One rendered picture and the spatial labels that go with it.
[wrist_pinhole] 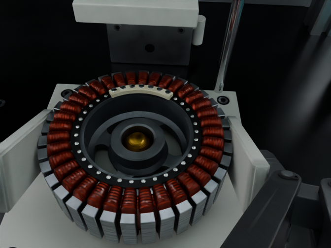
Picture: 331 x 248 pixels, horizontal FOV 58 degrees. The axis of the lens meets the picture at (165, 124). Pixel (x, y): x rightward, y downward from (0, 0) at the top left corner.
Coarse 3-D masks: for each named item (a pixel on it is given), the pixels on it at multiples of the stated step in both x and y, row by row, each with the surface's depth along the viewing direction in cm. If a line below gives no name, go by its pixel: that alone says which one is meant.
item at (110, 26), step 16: (112, 32) 26; (128, 32) 26; (144, 32) 26; (160, 32) 26; (176, 32) 26; (192, 32) 26; (112, 48) 27; (128, 48) 27; (144, 48) 27; (160, 48) 27; (176, 48) 27; (176, 64) 29
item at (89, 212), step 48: (96, 96) 19; (144, 96) 20; (192, 96) 19; (48, 144) 16; (96, 144) 19; (192, 144) 17; (96, 192) 14; (144, 192) 14; (192, 192) 15; (144, 240) 16
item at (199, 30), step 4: (200, 16) 27; (200, 20) 26; (204, 20) 26; (200, 24) 26; (204, 24) 27; (196, 28) 27; (200, 28) 27; (196, 32) 27; (200, 32) 27; (192, 36) 28; (196, 36) 27; (200, 36) 27; (192, 40) 28; (196, 40) 28; (200, 40) 28; (192, 44) 29; (196, 44) 28; (200, 44) 28; (196, 48) 29
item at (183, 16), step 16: (80, 0) 14; (96, 0) 14; (112, 0) 14; (128, 0) 14; (144, 0) 14; (160, 0) 14; (176, 0) 14; (192, 0) 15; (80, 16) 14; (96, 16) 14; (112, 16) 14; (128, 16) 14; (144, 16) 14; (160, 16) 14; (176, 16) 14; (192, 16) 14
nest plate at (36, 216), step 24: (216, 96) 24; (240, 120) 23; (168, 144) 21; (48, 192) 18; (24, 216) 17; (48, 216) 17; (216, 216) 18; (240, 216) 18; (0, 240) 16; (24, 240) 16; (48, 240) 16; (72, 240) 17; (96, 240) 17; (120, 240) 17; (168, 240) 17; (192, 240) 17; (216, 240) 17
